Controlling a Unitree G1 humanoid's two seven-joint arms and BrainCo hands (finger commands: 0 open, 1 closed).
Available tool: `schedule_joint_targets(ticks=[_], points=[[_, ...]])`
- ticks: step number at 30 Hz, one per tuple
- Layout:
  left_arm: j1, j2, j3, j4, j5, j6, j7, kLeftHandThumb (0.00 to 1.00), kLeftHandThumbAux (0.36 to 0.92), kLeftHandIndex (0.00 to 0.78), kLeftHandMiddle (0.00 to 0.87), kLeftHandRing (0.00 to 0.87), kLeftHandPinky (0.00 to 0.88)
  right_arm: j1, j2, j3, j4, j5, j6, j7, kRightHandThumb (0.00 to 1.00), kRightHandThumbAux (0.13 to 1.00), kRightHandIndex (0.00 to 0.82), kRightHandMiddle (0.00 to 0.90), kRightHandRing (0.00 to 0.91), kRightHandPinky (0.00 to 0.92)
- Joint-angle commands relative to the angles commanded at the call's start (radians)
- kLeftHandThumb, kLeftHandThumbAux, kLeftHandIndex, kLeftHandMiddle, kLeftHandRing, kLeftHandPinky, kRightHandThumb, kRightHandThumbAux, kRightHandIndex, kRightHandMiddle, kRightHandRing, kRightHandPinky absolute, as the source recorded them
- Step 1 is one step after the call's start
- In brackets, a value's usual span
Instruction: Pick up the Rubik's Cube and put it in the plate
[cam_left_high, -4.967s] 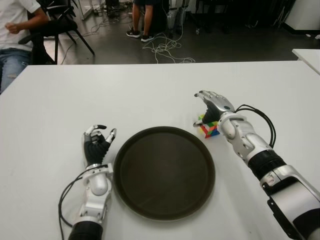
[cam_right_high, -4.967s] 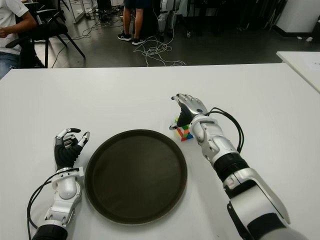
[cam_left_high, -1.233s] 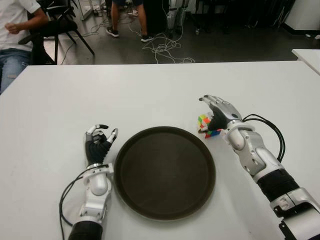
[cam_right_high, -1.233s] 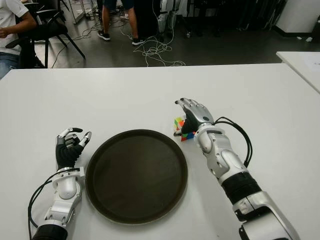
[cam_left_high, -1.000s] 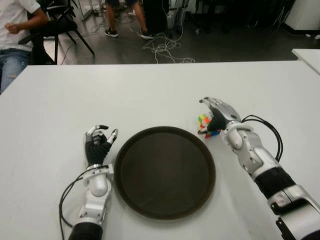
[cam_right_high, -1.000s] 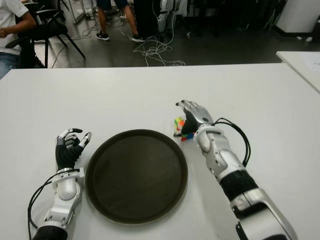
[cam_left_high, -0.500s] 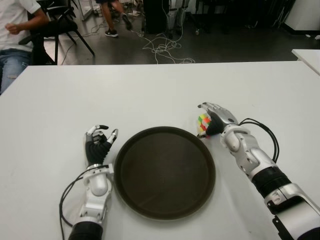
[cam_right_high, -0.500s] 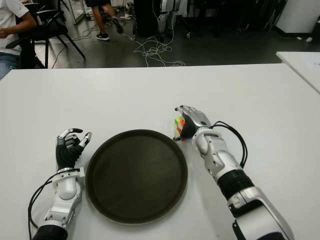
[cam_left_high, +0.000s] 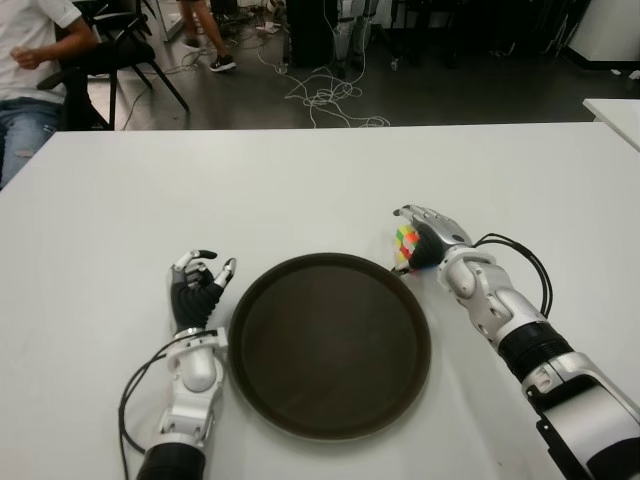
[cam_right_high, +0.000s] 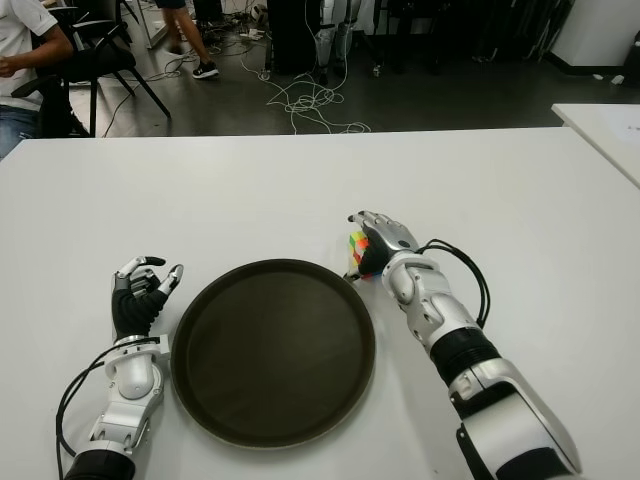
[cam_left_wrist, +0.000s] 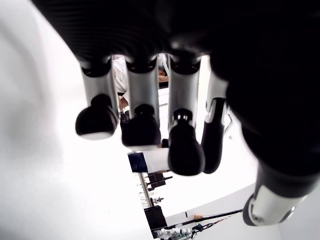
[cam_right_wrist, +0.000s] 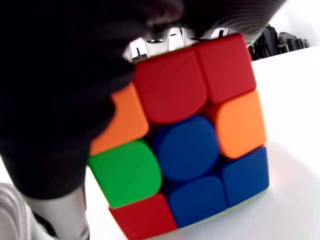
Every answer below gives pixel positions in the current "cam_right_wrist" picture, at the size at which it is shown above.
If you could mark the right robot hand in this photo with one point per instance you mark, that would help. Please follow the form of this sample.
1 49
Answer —
50 75

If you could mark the multicolour Rubik's cube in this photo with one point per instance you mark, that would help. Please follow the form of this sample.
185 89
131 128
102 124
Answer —
187 150

